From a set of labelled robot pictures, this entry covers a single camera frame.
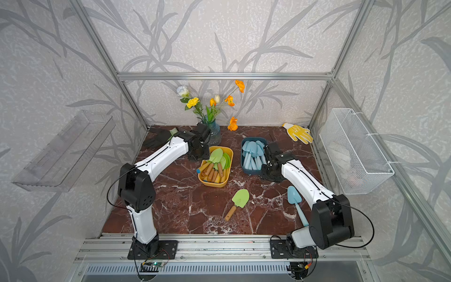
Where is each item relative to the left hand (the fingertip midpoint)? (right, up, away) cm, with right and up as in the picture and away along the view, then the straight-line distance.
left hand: (206, 157), depth 89 cm
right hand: (+30, -9, -3) cm, 31 cm away
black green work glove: (-38, +11, +26) cm, 48 cm away
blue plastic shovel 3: (+45, -20, -1) cm, 49 cm away
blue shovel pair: (+23, +4, +14) cm, 27 cm away
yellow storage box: (+10, +4, +13) cm, 17 cm away
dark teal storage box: (+31, +9, +18) cm, 37 cm away
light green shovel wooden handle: (+4, -1, +10) cm, 11 cm away
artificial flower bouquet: (0, +23, +8) cm, 24 cm away
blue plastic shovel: (+30, +4, +15) cm, 34 cm away
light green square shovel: (+8, -4, +10) cm, 13 cm away
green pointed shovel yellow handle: (-4, -7, 0) cm, 8 cm away
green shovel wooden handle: (+1, -7, +4) cm, 8 cm away
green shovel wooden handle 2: (+18, -21, -1) cm, 28 cm away
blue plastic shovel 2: (+27, -4, +10) cm, 29 cm away
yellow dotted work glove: (+56, +15, +29) cm, 65 cm away
